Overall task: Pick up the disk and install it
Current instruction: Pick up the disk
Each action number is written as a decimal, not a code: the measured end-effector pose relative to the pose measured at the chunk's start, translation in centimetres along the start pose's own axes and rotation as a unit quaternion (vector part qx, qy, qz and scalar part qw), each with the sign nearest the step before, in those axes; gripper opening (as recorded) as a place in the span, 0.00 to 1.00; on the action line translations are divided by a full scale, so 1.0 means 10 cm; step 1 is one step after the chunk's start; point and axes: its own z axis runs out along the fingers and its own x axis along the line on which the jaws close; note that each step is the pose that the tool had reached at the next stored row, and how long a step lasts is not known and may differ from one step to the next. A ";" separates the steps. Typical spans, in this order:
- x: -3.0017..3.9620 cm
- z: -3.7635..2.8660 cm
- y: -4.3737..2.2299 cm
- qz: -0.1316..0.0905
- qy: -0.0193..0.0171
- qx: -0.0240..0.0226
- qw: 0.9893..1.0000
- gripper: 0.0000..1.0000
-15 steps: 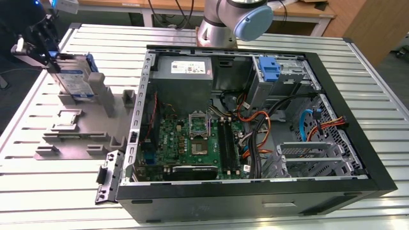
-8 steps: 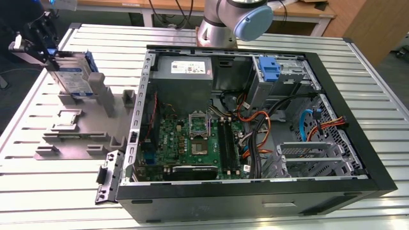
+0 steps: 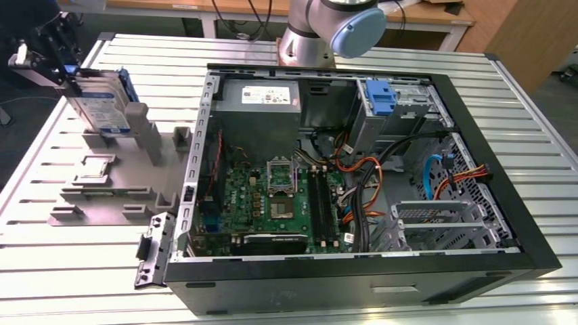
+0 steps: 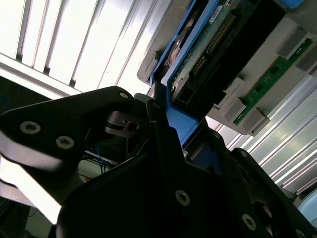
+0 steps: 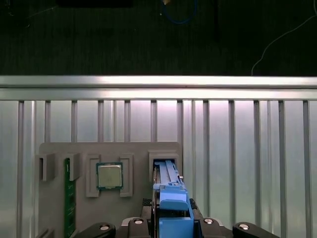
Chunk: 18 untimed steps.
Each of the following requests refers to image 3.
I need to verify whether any green motherboard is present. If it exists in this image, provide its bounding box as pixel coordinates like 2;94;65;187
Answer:
188;158;358;257

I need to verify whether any thick black cable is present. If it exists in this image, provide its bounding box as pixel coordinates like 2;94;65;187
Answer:
354;130;456;253
351;130;456;253

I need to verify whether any wooden desk white frame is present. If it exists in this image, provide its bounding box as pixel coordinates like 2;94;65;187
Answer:
67;0;478;51

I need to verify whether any wooden cabinet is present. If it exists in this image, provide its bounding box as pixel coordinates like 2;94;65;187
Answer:
459;0;578;98

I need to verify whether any hard disk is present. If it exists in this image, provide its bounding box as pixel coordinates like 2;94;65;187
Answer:
60;67;139;138

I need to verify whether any black RAM slot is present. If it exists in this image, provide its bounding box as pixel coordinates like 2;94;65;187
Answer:
315;165;334;248
308;165;327;248
326;165;344;248
320;165;339;248

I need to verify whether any black open PC case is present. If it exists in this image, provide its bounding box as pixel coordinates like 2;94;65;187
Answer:
163;62;563;318

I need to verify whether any metal optical drive cage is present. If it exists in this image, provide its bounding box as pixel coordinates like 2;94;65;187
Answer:
350;78;455;160

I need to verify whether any black chair base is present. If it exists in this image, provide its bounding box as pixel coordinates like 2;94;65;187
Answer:
552;43;578;82

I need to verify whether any black camera cable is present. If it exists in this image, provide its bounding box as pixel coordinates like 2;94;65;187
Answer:
249;0;275;41
211;0;249;40

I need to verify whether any black graphics card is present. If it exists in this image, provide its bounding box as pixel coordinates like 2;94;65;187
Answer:
232;232;311;257

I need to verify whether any blue data wire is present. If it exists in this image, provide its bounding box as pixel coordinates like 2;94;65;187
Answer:
423;152;454;201

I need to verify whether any metal socket cover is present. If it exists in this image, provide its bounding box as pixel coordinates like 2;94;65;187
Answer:
265;157;300;198

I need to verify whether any green RAM stick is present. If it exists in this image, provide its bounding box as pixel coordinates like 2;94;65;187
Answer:
80;190;132;198

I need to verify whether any yellow black wire bundle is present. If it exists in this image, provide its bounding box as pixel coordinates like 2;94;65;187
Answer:
295;147;331;167

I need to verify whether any silver CPU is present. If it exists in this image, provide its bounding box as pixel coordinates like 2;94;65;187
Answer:
79;158;111;179

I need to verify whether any grey power supply unit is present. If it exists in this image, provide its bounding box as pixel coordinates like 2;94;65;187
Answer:
211;79;303;163

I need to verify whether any thin red fan wire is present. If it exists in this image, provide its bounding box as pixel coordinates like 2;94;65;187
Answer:
205;129;224;200

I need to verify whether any orange red wire bundle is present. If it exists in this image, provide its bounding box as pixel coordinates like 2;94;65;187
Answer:
334;156;386;227

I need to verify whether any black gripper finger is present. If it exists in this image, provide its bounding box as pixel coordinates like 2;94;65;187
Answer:
52;70;83;99

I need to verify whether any grey card retention bracket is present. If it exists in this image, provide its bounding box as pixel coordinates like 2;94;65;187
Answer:
133;211;177;290

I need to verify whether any red yellow power wire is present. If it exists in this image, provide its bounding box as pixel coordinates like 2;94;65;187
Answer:
435;163;494;204

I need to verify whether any metal disk bay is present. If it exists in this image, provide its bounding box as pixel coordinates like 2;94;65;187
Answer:
388;199;503;252

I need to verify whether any CPU socket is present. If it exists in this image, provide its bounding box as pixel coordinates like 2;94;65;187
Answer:
268;197;303;221

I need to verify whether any blue port connector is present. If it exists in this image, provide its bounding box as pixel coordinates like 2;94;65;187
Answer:
203;213;223;234

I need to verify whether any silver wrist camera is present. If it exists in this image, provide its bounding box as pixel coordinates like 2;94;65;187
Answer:
6;39;63;89

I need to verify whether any blue drive latch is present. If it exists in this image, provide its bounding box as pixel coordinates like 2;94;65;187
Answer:
366;79;398;116

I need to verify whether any grey parts rack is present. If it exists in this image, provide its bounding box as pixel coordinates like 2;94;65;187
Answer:
48;103;193;227

